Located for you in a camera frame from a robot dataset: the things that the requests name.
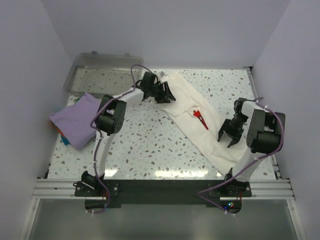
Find aluminium rail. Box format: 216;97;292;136
243;66;283;180
31;179;295;200

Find folded orange and teal clothes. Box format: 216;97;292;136
49;120;70;146

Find white Coca-Cola t-shirt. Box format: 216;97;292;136
155;72;247;176

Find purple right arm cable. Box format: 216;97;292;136
197;96;286;208

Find aluminium right side rail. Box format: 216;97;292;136
243;66;283;180

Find aluminium front rail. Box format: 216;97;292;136
31;179;295;200

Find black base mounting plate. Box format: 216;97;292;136
73;176;252;213

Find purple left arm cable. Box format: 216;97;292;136
89;64;152;215

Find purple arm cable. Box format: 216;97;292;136
89;64;152;215
197;96;286;208

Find folded purple t-shirt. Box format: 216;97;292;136
49;93;101;151

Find clear plastic storage bin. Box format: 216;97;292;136
63;52;144;98

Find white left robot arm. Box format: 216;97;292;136
81;72;176;188

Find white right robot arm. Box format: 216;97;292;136
217;97;286;184

